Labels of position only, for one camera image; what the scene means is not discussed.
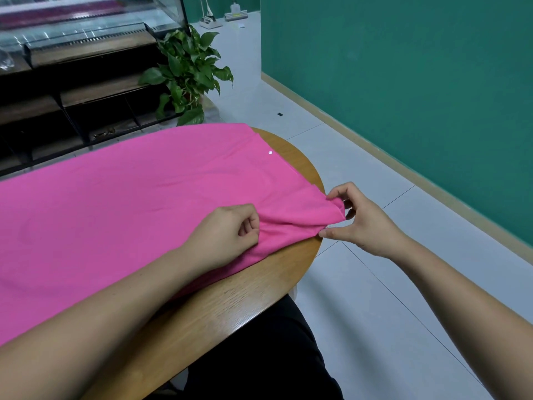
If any person's right hand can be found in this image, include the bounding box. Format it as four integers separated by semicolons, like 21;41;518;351
317;181;410;262

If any person's left hand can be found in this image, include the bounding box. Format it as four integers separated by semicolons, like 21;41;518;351
180;203;262;274

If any pink towel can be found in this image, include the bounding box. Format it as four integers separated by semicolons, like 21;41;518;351
0;122;348;347

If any person's left forearm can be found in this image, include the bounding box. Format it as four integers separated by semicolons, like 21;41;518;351
0;246;209;400

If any person's right forearm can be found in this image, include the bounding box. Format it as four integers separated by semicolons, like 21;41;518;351
390;237;533;400

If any green potted plant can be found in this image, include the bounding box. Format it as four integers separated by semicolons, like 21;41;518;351
137;24;235;127

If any dark wooden shelf cabinet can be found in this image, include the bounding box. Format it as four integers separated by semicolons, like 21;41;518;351
0;29;214;177

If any white mop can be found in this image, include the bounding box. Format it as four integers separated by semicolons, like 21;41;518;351
224;0;250;22

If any glass display case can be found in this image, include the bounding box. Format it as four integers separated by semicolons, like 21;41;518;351
0;0;189;60

